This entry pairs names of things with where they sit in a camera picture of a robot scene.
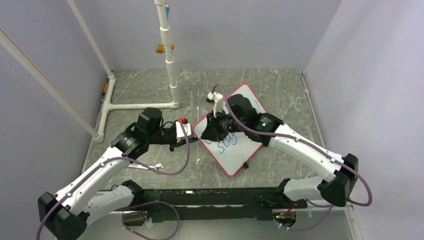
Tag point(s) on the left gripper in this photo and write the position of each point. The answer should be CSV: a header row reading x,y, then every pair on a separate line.
x,y
175,144

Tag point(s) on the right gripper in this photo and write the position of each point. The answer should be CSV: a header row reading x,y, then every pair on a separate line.
x,y
211,131

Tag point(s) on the pink framed whiteboard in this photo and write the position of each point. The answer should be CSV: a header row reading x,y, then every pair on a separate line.
x,y
236,149

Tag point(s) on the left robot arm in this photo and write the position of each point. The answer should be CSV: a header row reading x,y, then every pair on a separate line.
x,y
67,213

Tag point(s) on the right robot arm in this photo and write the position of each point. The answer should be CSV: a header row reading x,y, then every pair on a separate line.
x,y
336,173

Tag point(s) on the silver open-end wrench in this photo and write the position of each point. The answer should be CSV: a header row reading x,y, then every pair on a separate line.
x,y
153,168

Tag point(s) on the orange pipe fitting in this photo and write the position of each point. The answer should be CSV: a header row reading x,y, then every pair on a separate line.
x,y
160,48

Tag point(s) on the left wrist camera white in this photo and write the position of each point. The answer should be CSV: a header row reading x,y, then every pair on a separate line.
x,y
183,129

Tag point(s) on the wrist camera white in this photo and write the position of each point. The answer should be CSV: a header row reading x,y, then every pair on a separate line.
x,y
217,100
183,129

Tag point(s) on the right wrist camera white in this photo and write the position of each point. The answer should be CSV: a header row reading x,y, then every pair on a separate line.
x,y
217,100

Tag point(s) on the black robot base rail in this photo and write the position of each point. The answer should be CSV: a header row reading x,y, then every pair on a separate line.
x,y
260,203

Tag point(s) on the white pvc pipe frame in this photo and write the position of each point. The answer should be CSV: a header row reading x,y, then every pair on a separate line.
x,y
98,133

